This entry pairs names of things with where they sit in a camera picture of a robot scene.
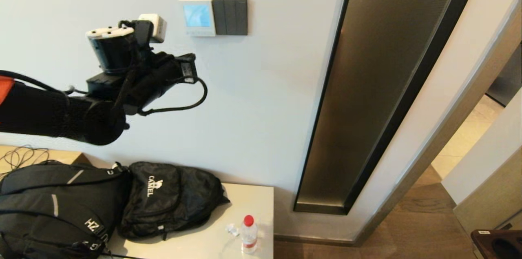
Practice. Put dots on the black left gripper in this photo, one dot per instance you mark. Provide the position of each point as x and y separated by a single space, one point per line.
159 77

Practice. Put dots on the white wall thermostat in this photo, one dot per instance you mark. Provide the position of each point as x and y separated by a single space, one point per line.
197 16

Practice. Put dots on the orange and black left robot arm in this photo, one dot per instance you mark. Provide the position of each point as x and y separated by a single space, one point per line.
49 114

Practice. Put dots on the black Camel logo backpack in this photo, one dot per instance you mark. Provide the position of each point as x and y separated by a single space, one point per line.
171 202

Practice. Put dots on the crumpled clear plastic wrapper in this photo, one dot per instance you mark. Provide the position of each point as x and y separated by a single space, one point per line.
233 230

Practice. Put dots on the clear water bottle red cap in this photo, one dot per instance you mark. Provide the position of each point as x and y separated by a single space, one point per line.
248 235

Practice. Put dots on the large black backpack grey stripes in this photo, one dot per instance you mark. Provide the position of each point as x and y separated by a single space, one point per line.
61 210

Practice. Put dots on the beige door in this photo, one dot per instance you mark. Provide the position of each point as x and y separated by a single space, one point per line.
489 161

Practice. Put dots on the dark grey cabinet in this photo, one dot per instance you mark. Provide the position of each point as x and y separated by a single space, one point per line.
509 81

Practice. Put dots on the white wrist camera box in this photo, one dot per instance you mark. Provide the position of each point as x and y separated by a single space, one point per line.
155 26

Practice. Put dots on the grey wall light switch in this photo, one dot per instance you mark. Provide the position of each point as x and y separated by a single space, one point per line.
230 17

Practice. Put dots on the grey-brown door frame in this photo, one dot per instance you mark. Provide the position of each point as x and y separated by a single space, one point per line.
448 128

